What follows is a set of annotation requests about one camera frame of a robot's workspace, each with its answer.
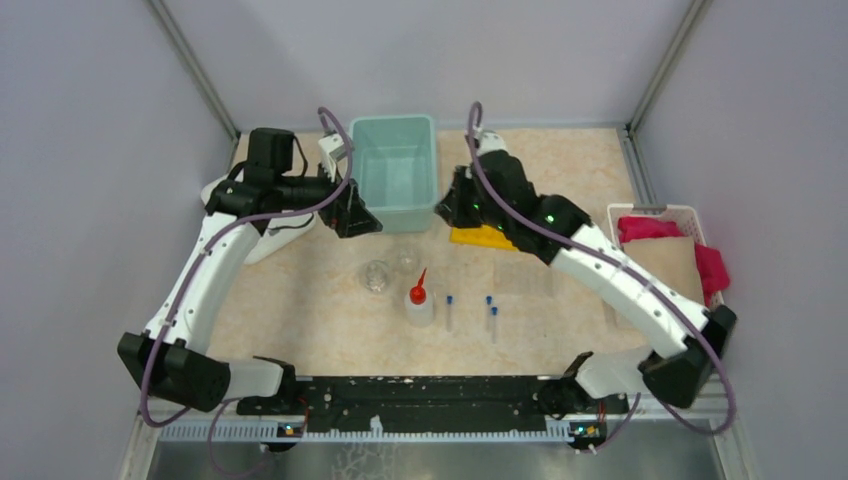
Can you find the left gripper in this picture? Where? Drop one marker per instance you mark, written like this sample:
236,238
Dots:
349,215

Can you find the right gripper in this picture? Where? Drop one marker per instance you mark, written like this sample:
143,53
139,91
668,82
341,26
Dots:
451,207

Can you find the yellow test tube rack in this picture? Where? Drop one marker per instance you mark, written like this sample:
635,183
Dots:
484,236

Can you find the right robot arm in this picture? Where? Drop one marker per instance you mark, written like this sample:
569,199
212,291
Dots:
683,335

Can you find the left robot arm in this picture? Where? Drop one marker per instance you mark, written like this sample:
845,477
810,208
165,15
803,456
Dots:
168,359

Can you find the clear glass beaker front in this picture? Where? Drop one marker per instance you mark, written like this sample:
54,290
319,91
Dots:
376,276

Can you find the clear glass beaker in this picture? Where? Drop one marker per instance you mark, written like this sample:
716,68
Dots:
407,260
376,276

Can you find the clear glass beaker rear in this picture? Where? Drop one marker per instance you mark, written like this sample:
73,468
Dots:
407,260

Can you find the teal plastic bin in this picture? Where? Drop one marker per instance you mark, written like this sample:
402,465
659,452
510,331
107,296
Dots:
397,170

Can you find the white plastic lid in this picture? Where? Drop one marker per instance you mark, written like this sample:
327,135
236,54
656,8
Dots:
279,233

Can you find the blue-capped tube left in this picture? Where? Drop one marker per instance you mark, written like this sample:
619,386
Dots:
488,312

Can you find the red-capped wash bottle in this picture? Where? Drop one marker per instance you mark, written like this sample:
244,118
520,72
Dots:
419,304

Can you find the brown paper bag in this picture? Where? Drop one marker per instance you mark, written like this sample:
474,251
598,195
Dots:
671,261

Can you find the white perforated basket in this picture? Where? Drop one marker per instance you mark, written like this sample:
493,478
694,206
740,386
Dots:
684,216

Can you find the pink cloth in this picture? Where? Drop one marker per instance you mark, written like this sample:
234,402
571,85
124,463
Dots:
709,261

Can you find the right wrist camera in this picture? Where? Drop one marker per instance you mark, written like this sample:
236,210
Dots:
487,141

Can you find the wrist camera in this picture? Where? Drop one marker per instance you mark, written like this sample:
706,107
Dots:
487,141
333,150

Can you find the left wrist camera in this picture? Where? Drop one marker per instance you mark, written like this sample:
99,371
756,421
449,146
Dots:
333,150

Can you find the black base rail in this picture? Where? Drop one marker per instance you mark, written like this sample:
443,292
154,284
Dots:
430,404

